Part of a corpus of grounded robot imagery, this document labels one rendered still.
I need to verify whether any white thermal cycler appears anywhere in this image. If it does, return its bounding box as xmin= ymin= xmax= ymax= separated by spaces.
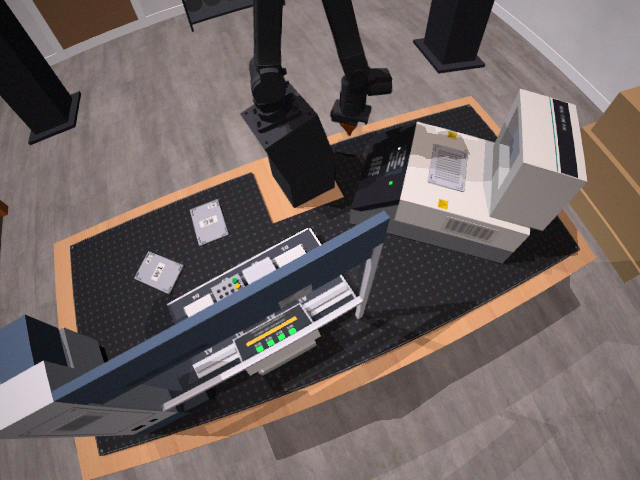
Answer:
xmin=350 ymin=89 xmax=587 ymax=263

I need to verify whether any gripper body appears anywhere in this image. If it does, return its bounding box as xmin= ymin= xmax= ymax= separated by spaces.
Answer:
xmin=330 ymin=96 xmax=372 ymax=126

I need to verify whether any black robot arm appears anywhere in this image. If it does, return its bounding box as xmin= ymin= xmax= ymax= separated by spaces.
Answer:
xmin=249 ymin=0 xmax=392 ymax=133

